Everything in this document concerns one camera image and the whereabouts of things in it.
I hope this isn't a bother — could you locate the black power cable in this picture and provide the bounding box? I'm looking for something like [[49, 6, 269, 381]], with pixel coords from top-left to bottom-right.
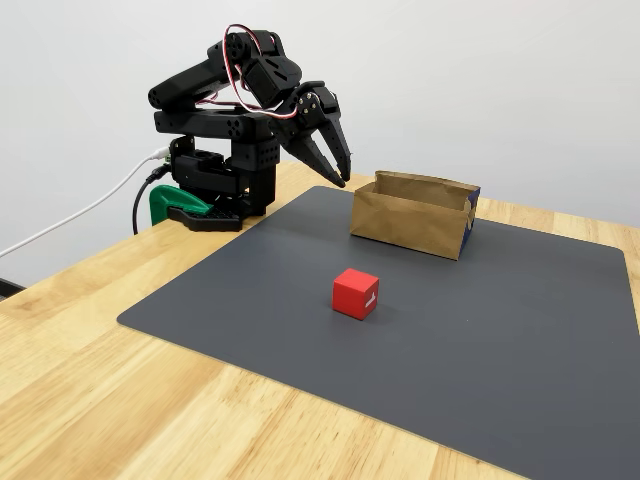
[[131, 166, 174, 236]]

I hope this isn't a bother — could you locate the brown paper bag box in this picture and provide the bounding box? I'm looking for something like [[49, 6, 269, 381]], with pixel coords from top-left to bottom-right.
[[349, 170, 482, 262]]

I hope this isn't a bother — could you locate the red white servo wire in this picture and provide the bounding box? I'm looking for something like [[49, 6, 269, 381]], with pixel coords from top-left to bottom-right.
[[222, 23, 302, 122]]

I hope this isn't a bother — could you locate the dark object at table edge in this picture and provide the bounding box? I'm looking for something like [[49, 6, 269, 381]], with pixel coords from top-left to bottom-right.
[[0, 277, 26, 301]]

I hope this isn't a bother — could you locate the green table clamp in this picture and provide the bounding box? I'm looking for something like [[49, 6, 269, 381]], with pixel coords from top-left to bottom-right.
[[148, 184, 216, 226]]

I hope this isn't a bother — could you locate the red cube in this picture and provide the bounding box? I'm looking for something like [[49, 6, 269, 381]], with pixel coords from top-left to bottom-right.
[[332, 268, 380, 321]]

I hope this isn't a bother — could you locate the white usb cable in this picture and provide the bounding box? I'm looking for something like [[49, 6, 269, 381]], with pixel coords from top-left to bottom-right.
[[0, 147, 171, 259]]

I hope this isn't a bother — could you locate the grey table mat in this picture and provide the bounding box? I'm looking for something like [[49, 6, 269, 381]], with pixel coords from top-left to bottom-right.
[[116, 185, 640, 480]]

